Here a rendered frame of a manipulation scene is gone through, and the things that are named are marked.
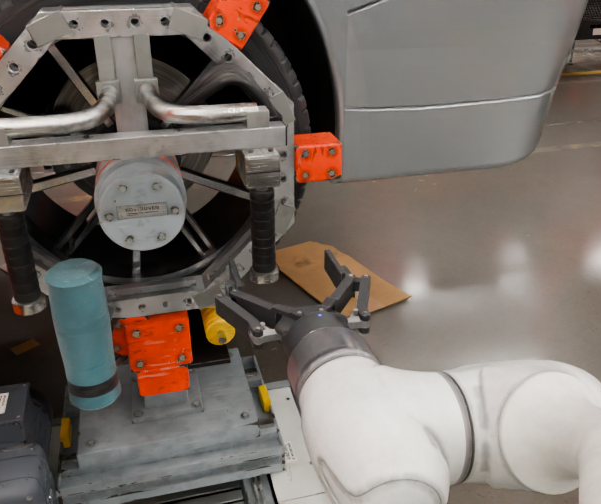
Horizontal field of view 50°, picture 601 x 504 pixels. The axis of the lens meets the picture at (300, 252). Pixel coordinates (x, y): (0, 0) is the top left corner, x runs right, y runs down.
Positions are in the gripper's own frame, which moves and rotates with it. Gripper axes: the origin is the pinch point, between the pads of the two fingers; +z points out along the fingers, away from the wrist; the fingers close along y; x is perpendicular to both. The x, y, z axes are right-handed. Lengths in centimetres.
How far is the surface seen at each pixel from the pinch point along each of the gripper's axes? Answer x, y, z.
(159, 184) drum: 6.7, -14.3, 17.9
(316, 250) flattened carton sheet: -80, 50, 155
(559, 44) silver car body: 18, 72, 50
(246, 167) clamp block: 10.8, -2.5, 10.5
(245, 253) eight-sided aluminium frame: -13.9, 0.3, 32.5
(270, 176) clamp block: 9.2, 0.8, 10.4
